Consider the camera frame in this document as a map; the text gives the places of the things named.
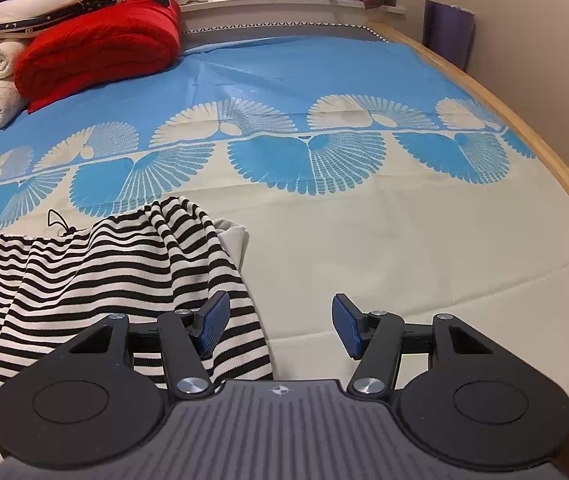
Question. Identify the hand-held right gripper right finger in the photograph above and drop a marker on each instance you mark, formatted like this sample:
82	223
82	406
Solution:
347	326

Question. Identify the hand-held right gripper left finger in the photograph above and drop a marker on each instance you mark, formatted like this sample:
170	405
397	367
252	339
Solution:
213	322

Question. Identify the black white striped garment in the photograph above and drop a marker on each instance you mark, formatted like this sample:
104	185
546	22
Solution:
64	280

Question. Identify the folded white cream clothes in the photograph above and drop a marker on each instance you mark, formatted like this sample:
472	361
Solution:
64	10

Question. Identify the blue cream patterned bed sheet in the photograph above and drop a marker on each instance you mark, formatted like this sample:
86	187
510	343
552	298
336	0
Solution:
364	220

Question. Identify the red folded blanket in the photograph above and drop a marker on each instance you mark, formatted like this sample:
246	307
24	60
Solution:
99	45

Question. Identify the purple board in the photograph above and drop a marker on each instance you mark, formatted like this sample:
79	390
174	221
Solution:
449	35

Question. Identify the white windowsill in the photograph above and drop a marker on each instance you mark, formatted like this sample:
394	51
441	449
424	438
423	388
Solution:
289	1

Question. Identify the wooden bed frame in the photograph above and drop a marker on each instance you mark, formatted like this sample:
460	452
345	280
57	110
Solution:
529	130

